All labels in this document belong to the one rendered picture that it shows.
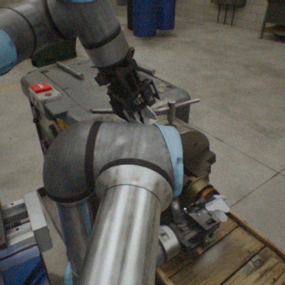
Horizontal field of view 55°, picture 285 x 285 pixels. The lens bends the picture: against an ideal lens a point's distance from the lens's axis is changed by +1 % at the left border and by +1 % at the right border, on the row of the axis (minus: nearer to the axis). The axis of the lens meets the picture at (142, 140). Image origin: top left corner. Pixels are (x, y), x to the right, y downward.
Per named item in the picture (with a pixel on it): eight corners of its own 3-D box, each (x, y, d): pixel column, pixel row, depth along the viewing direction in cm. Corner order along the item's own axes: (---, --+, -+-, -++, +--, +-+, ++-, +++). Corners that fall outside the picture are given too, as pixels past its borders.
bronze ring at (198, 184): (178, 178, 78) (201, 197, 72) (200, 166, 83) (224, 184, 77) (175, 201, 84) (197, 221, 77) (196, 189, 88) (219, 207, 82)
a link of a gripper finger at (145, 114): (156, 136, 64) (144, 108, 57) (142, 125, 68) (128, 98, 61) (166, 127, 64) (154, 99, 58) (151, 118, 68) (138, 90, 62)
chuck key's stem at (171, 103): (170, 132, 84) (172, 98, 77) (174, 135, 82) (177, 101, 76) (164, 134, 83) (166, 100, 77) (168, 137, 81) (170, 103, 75)
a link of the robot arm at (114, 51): (75, 43, 50) (109, 18, 51) (87, 64, 53) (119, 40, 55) (95, 53, 45) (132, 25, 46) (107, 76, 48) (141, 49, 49)
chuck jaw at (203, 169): (176, 159, 88) (202, 140, 92) (178, 169, 92) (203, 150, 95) (201, 178, 81) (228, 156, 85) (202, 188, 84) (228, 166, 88)
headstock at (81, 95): (34, 147, 137) (13, 71, 115) (116, 119, 160) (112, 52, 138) (88, 226, 97) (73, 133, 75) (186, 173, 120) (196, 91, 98)
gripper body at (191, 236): (218, 238, 72) (184, 262, 66) (195, 216, 78) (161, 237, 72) (223, 218, 67) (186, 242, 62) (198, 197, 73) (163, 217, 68)
